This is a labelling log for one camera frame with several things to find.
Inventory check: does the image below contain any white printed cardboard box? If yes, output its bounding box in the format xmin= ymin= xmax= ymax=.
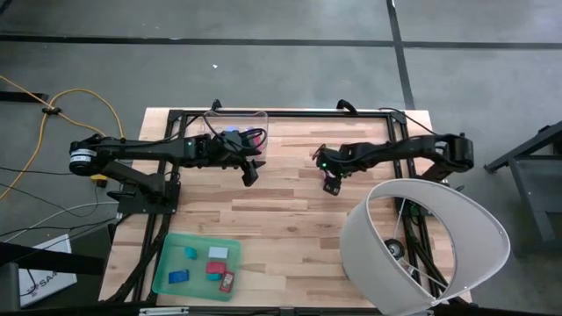
xmin=18 ymin=233 xmax=78 ymax=308

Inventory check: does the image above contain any yellow extension cord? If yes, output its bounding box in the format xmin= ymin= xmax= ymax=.
xmin=0 ymin=74 xmax=111 ymax=183
xmin=0 ymin=87 xmax=128 ymax=203

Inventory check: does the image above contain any clear plastic tray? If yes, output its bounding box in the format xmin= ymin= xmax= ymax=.
xmin=199 ymin=110 xmax=270 ymax=162

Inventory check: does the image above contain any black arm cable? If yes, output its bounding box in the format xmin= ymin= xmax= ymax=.
xmin=380 ymin=107 xmax=443 ymax=137

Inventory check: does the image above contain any dark metal cart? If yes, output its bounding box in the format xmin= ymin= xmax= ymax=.
xmin=484 ymin=118 xmax=562 ymax=258

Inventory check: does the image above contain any black slanted bar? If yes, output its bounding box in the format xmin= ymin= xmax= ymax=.
xmin=0 ymin=240 xmax=106 ymax=277

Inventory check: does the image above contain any black metal table frame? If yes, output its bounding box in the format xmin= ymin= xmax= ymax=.
xmin=104 ymin=107 xmax=444 ymax=316

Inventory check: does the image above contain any black floor cable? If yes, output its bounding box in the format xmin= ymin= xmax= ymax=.
xmin=0 ymin=164 xmax=74 ymax=176

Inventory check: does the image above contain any red printed box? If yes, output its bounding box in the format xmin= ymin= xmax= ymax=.
xmin=219 ymin=270 xmax=235 ymax=294

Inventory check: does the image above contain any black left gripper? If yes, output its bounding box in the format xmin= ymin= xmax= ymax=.
xmin=205 ymin=130 xmax=267 ymax=188

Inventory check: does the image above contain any black floor bar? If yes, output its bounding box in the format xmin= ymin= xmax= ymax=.
xmin=0 ymin=91 xmax=49 ymax=103

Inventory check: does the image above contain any translucent green plastic tray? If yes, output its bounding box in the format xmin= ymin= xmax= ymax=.
xmin=151 ymin=232 xmax=243 ymax=303

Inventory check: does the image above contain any silver bracket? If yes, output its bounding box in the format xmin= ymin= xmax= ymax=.
xmin=139 ymin=306 xmax=190 ymax=315

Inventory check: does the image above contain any grey post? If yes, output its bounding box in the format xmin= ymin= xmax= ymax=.
xmin=0 ymin=262 xmax=21 ymax=316

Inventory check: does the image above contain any white lamp shade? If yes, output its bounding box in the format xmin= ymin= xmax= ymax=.
xmin=340 ymin=177 xmax=512 ymax=316

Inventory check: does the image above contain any white floor cable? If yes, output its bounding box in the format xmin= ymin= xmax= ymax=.
xmin=3 ymin=200 xmax=120 ymax=243

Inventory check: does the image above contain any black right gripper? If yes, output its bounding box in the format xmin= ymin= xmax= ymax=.
xmin=318 ymin=144 xmax=357 ymax=197

